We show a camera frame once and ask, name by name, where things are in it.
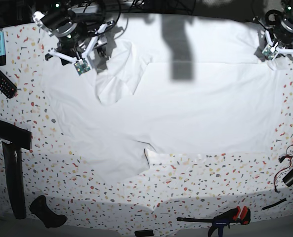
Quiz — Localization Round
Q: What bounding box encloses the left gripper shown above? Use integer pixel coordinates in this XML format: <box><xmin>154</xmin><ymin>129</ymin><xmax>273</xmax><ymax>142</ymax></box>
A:
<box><xmin>269</xmin><ymin>27</ymin><xmax>293</xmax><ymax>49</ymax></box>

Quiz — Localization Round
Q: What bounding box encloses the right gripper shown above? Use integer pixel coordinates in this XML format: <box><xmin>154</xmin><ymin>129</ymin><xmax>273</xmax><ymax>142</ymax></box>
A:
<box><xmin>45</xmin><ymin>30</ymin><xmax>107</xmax><ymax>66</ymax></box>

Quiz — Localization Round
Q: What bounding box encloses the white T-shirt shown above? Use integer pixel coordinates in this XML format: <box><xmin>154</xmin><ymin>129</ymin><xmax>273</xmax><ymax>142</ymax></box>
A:
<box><xmin>41</xmin><ymin>15</ymin><xmax>287</xmax><ymax>184</ymax></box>

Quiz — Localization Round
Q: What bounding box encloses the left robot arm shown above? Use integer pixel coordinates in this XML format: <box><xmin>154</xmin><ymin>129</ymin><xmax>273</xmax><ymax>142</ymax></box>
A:
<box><xmin>265</xmin><ymin>0</ymin><xmax>293</xmax><ymax>49</ymax></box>

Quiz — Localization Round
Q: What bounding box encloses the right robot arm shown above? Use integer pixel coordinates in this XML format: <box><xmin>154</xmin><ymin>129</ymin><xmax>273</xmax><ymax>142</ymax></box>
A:
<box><xmin>32</xmin><ymin>0</ymin><xmax>117</xmax><ymax>66</ymax></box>

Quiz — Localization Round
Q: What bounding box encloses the blue highlighter marker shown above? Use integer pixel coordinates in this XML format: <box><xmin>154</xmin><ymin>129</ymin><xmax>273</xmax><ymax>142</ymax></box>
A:
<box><xmin>0</xmin><ymin>31</ymin><xmax>6</xmax><ymax>66</ymax></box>

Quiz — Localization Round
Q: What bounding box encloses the black remote control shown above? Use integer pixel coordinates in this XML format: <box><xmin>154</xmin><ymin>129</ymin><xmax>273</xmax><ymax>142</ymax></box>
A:
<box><xmin>0</xmin><ymin>70</ymin><xmax>17</xmax><ymax>99</ymax></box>

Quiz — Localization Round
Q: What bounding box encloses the black T-shaped stand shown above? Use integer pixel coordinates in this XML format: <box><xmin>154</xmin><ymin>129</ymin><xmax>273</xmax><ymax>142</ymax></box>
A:
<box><xmin>0</xmin><ymin>120</ymin><xmax>32</xmax><ymax>219</ymax></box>

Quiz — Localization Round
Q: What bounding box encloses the black game controller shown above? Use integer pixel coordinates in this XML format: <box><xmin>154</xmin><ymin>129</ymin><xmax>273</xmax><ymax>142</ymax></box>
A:
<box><xmin>29</xmin><ymin>195</ymin><xmax>68</xmax><ymax>228</ymax></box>

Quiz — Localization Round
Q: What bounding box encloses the terrazzo pattern tablecloth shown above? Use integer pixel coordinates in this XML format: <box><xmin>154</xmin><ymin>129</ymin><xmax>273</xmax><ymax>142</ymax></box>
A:
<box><xmin>0</xmin><ymin>14</ymin><xmax>293</xmax><ymax>236</ymax></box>

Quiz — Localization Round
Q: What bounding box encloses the black orange bar clamp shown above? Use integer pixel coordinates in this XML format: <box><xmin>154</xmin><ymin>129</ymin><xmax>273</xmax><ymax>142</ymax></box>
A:
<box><xmin>176</xmin><ymin>206</ymin><xmax>251</xmax><ymax>237</ymax></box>

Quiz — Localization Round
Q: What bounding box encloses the small black flat bar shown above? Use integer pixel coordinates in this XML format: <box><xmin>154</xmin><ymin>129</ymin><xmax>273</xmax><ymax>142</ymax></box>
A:
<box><xmin>134</xmin><ymin>230</ymin><xmax>154</xmax><ymax>237</ymax></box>

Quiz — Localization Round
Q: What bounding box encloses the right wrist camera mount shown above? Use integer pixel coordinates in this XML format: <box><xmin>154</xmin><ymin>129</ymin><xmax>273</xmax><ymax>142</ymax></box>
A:
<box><xmin>45</xmin><ymin>20</ymin><xmax>115</xmax><ymax>75</ymax></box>

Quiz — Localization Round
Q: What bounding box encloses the black cable sleeve piece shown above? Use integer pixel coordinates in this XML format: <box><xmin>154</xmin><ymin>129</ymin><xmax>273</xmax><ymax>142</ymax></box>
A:
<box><xmin>262</xmin><ymin>198</ymin><xmax>287</xmax><ymax>210</ymax></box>

